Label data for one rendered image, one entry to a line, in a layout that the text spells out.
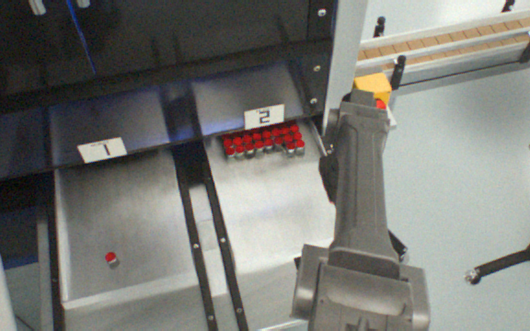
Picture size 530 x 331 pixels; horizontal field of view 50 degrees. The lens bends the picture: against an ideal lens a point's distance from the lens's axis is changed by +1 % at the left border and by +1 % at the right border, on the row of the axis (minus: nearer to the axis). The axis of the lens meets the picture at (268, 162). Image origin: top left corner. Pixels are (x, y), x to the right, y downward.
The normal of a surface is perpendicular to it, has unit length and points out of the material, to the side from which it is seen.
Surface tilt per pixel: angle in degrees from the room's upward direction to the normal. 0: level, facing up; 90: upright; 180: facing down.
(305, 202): 0
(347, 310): 11
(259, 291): 0
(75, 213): 0
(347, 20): 90
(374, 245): 29
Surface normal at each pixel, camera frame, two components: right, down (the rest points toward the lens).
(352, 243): 0.15, -0.87
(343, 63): 0.25, 0.81
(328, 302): 0.09, -0.68
